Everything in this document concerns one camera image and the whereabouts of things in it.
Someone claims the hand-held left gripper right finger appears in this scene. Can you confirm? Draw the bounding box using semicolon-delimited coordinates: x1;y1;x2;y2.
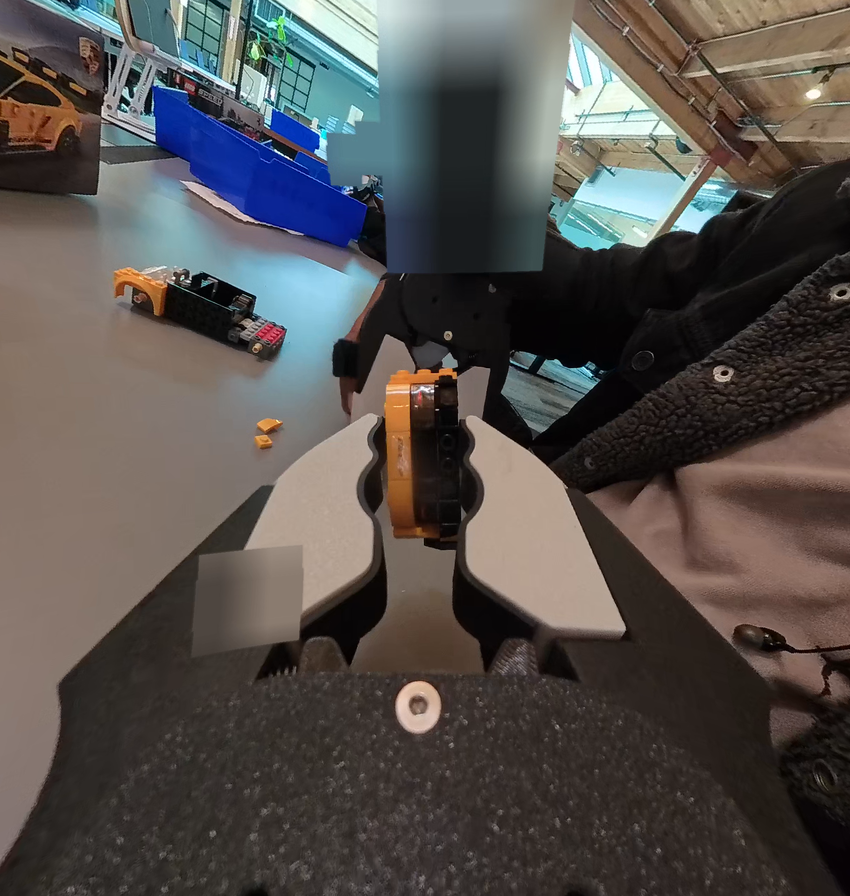
456;414;629;672

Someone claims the orange black lego car assembly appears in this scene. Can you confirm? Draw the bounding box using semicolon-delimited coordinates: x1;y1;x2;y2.
385;367;462;548

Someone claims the grey fleece jacket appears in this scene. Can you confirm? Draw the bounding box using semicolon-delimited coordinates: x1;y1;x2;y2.
551;171;850;834

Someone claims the wooden pillar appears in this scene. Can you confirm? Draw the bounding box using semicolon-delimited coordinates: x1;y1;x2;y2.
654;160;717;235

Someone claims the blue plastic bin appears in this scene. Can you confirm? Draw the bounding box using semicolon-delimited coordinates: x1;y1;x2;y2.
187;126;368;247
269;108;329;165
152;85;275;169

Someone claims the dark boxed lego set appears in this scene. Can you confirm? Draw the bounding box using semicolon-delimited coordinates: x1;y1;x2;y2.
169;69;266;135

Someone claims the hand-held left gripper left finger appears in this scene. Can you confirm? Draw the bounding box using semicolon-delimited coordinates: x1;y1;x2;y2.
246;413;388;624

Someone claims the person's right forearm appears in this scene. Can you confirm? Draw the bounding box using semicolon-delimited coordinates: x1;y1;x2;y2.
509;150;850;393

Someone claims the black and orange car chassis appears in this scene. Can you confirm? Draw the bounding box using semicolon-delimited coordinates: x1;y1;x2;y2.
113;266;286;361

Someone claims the black earphone cable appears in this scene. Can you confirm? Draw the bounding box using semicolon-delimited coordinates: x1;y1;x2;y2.
735;623;850;697

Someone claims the white paper sheet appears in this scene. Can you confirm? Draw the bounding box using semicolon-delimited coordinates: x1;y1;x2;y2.
181;180;307;235

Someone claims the dark partition panel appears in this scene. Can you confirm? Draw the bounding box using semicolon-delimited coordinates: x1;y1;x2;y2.
103;0;174;120

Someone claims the potted plant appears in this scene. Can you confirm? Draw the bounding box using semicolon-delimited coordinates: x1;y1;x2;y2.
248;14;294;67

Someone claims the yellow car lego box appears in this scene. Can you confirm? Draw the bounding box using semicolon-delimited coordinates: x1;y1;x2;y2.
0;0;107;196

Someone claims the person's right hand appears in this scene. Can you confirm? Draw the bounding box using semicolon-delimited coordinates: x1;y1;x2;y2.
335;279;392;417

